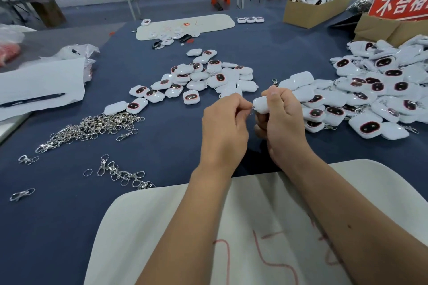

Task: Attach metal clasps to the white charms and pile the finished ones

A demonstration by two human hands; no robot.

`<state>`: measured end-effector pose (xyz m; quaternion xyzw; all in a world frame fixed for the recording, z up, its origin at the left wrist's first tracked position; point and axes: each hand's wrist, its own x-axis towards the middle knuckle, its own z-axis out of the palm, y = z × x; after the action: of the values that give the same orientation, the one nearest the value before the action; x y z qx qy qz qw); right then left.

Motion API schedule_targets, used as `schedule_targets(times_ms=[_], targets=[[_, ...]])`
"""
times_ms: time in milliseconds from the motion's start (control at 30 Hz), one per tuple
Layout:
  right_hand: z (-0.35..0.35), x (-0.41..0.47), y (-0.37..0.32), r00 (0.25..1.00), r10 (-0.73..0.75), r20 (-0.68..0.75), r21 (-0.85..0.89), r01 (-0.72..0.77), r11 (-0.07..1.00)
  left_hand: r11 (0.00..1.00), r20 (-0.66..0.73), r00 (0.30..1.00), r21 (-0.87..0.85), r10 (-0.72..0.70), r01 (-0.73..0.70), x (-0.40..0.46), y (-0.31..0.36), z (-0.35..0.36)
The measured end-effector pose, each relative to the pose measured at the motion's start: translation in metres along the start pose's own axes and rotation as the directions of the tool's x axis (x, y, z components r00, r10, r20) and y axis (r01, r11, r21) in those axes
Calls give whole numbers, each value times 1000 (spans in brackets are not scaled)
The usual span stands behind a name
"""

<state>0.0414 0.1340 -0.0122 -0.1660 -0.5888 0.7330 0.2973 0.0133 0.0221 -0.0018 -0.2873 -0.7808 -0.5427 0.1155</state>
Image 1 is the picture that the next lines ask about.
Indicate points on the person's left hand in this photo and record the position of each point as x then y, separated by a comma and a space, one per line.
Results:
224, 133

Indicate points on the person's right hand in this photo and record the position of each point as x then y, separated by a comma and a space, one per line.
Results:
286, 128

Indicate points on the white tag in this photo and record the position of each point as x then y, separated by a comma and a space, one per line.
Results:
259, 104

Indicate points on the person's right forearm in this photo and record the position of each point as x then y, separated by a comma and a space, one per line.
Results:
364, 221

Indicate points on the person's left forearm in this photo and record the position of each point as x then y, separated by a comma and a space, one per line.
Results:
184, 231

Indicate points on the white foam board red marks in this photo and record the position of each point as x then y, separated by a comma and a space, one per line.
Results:
281, 228

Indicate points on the long white foam board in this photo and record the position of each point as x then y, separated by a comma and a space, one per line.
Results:
212, 23

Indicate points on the small white plastic part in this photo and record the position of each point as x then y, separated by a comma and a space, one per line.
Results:
241, 20
250, 19
259, 19

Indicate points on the flat brown cardboard box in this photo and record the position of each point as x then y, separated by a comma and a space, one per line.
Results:
380, 29

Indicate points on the red sign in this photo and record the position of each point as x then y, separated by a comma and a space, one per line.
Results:
402, 1

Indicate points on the white paper sheet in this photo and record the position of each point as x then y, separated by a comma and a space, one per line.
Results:
39, 83

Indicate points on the black pen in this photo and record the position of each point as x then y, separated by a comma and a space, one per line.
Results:
32, 100

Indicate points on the orange bag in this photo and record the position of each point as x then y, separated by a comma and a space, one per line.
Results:
9, 53

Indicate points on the white plastic bag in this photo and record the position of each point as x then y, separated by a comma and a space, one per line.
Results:
15, 31

